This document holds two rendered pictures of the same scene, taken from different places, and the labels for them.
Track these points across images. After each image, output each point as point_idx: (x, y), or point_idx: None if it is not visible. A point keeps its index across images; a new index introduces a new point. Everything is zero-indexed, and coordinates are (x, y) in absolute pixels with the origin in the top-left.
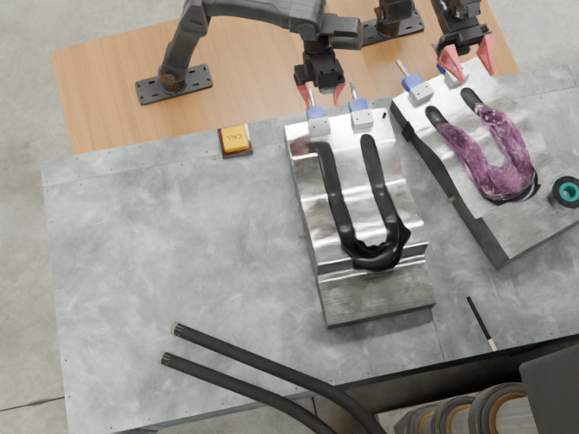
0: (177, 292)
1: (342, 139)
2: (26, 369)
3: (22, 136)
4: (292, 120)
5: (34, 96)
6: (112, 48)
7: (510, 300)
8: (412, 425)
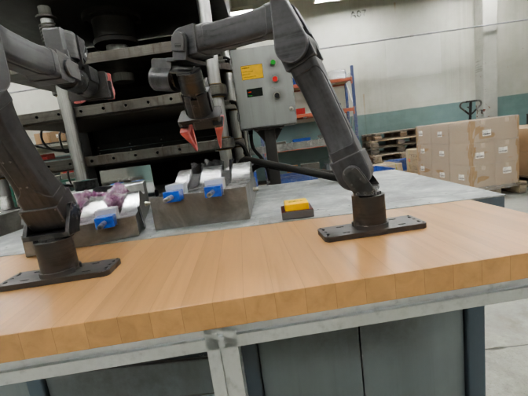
0: None
1: (200, 188)
2: (526, 365)
3: None
4: (236, 225)
5: None
6: (496, 244)
7: None
8: (231, 137)
